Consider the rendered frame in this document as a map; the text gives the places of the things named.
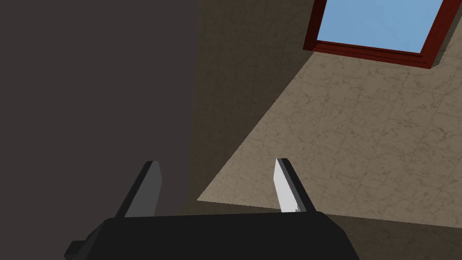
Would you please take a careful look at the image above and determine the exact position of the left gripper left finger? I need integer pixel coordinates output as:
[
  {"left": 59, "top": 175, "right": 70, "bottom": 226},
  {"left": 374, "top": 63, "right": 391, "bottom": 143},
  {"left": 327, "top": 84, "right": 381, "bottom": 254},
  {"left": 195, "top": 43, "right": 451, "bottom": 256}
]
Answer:
[{"left": 115, "top": 160, "right": 163, "bottom": 218}]

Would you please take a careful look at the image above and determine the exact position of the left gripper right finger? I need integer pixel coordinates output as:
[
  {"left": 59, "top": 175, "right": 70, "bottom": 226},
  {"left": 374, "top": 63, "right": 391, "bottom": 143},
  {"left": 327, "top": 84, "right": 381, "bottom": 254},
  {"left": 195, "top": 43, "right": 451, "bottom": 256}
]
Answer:
[{"left": 273, "top": 158, "right": 317, "bottom": 214}]

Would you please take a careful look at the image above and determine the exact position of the red framed window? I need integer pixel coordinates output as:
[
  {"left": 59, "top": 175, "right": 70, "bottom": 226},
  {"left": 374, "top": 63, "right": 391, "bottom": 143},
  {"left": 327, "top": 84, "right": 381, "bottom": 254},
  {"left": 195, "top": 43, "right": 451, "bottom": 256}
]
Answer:
[{"left": 302, "top": 0, "right": 462, "bottom": 70}]

